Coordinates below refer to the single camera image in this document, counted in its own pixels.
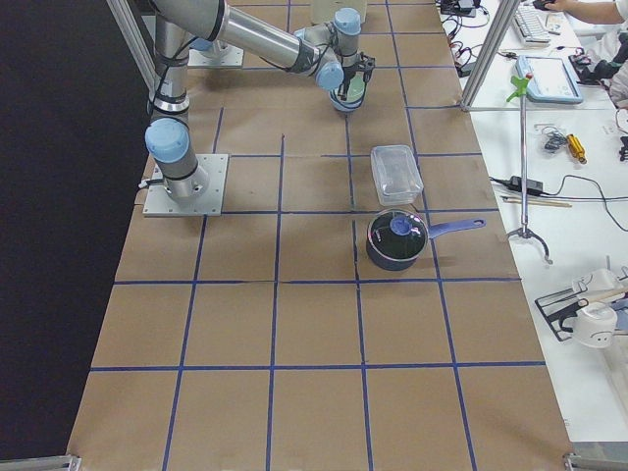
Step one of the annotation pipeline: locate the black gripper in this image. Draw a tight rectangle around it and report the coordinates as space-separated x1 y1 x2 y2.
337 51 376 101

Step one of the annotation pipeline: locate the aluminium frame post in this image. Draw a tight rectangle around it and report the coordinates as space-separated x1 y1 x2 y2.
459 0 519 111

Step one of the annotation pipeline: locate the blue bowl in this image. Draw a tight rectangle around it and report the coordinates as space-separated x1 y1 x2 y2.
329 90 364 113

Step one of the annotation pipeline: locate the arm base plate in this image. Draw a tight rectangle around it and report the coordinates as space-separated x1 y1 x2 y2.
142 154 229 217
188 40 244 69

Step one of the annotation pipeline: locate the metal grabber stick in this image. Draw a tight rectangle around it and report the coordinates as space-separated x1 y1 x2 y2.
506 73 553 265

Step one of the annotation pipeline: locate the white smiley mug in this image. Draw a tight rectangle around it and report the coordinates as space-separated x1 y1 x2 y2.
572 302 617 348

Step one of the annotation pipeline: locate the dark blue saucepan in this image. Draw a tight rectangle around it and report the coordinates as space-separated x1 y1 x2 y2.
365 209 487 271

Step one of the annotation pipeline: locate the black power adapter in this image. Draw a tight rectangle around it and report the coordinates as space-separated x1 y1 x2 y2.
507 176 544 196

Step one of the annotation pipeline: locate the yellow screwdriver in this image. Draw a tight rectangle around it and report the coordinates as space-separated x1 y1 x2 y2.
566 133 587 165

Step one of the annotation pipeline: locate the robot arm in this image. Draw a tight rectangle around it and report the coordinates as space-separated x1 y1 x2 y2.
145 1 376 205

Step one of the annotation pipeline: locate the clear plastic container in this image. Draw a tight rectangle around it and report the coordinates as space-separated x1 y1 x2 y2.
370 144 424 206

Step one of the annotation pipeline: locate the green bowl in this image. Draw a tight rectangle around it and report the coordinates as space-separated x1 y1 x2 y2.
347 75 365 96

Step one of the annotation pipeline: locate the white keyboard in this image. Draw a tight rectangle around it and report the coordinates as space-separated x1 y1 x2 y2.
513 5 550 46

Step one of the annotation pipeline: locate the blue tablet device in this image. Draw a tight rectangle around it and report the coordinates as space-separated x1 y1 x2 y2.
515 55 583 104

